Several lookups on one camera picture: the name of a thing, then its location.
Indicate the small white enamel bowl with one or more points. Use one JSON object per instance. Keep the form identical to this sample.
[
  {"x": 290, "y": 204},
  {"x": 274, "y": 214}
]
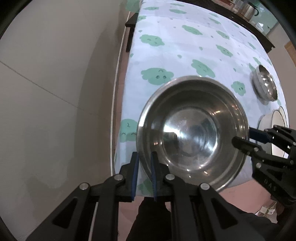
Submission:
[{"x": 282, "y": 112}]

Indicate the steel thermos jug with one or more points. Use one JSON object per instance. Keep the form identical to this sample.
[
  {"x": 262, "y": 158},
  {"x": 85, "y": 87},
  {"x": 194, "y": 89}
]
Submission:
[{"x": 248, "y": 10}]

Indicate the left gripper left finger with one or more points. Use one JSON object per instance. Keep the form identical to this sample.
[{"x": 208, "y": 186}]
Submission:
[{"x": 118, "y": 188}]

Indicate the white tissue box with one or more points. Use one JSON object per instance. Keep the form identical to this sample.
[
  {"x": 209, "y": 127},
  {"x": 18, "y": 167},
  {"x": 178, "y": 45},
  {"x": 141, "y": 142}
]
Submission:
[{"x": 259, "y": 27}]

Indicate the large white enamel bowl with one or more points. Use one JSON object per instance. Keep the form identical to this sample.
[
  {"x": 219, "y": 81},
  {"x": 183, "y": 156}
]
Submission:
[{"x": 272, "y": 121}]

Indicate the green cloud pattern tablecloth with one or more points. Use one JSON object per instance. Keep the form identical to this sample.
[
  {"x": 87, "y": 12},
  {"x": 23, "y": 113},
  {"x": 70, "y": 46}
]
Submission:
[{"x": 174, "y": 39}]

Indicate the small steel bowl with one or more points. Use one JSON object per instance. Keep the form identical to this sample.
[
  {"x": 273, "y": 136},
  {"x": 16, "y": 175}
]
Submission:
[{"x": 264, "y": 84}]

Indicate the dark wooden table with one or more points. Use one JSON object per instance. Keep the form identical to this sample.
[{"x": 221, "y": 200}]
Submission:
[{"x": 218, "y": 9}]

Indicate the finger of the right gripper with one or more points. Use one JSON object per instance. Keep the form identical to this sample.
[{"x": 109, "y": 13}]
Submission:
[
  {"x": 255, "y": 151},
  {"x": 259, "y": 135}
]

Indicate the light green door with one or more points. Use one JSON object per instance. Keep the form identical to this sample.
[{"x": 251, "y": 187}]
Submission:
[{"x": 265, "y": 18}]

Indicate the green plastic stool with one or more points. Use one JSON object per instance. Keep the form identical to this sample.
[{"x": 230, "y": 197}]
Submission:
[{"x": 133, "y": 5}]

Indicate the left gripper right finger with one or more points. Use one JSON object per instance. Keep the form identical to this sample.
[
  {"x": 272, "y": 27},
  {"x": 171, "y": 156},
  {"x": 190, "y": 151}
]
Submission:
[{"x": 167, "y": 187}]

